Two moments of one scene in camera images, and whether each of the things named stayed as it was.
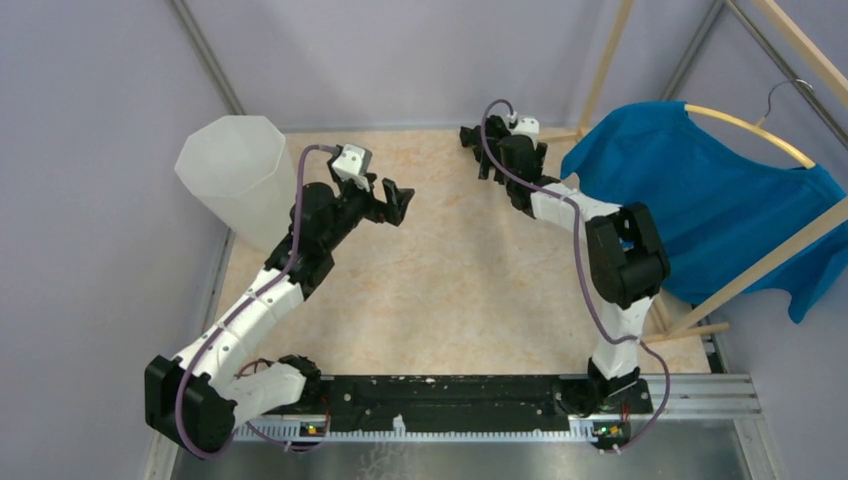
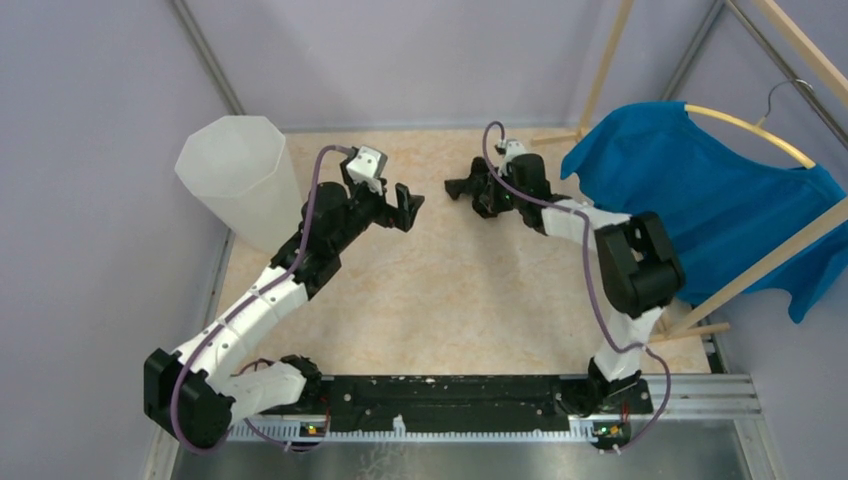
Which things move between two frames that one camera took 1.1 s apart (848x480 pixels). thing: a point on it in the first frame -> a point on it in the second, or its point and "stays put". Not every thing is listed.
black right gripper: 540,151 -> 507,173
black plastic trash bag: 474,137 -> 488,195
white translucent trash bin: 241,169 stays put
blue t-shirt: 722,209 stays put
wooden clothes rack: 693,325 stays put
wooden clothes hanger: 757,127 stays put
